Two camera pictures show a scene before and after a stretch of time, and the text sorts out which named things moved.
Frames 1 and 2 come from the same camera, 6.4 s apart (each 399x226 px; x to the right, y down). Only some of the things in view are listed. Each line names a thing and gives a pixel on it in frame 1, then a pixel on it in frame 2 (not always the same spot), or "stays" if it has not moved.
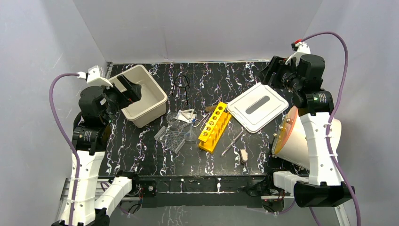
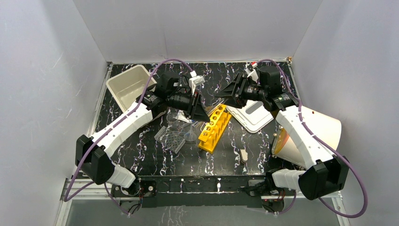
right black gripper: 277,65 -> 235,100
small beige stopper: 243,156 stays
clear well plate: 172,141 stays
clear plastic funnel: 190,135 stays
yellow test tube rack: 215,128 stays
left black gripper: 123,88 -> 193,103
